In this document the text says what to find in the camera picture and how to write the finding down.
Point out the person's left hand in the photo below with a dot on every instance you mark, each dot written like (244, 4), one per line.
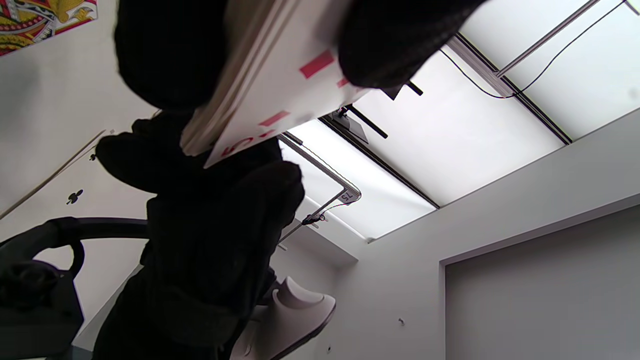
(210, 240)

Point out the stack of playing cards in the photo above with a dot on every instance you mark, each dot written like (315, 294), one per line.
(212, 112)

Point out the few-pip diamonds playing card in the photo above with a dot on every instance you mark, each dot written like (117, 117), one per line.
(285, 100)

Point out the clubs card pile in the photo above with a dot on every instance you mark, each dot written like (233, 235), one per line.
(50, 200)

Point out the face hearts playing card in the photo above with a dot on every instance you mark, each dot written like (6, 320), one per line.
(35, 22)

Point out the grey and white handheld controller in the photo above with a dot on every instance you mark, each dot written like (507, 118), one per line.
(300, 310)

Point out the grey metal overhead frame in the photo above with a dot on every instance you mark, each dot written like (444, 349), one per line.
(348, 196)

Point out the black overhead bracket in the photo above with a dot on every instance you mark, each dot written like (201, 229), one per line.
(355, 127)

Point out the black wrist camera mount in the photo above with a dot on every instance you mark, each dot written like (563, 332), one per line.
(35, 310)

